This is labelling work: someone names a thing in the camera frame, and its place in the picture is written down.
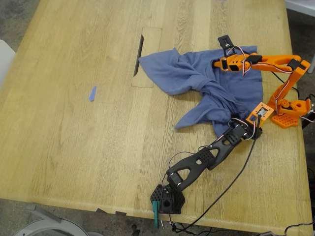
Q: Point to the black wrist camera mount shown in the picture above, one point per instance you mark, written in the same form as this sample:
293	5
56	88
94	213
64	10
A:
225	40

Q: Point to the blue printed T-shirt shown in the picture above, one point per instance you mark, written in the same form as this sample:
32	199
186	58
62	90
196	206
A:
221	93

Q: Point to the black chair caster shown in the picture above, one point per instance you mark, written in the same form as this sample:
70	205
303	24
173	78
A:
135	231

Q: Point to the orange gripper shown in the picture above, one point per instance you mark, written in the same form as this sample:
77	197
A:
224	64

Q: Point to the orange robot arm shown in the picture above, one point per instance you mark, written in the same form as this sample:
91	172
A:
288	83

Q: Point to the grey plastic chair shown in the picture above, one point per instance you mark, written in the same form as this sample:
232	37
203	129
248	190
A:
41	212

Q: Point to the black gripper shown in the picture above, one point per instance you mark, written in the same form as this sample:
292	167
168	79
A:
257	132

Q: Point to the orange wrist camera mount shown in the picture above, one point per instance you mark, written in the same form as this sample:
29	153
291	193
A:
262	111

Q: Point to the green table clamp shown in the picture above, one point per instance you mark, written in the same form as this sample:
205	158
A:
155	216

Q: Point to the white chair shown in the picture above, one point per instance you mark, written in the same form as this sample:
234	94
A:
302	6
6	59

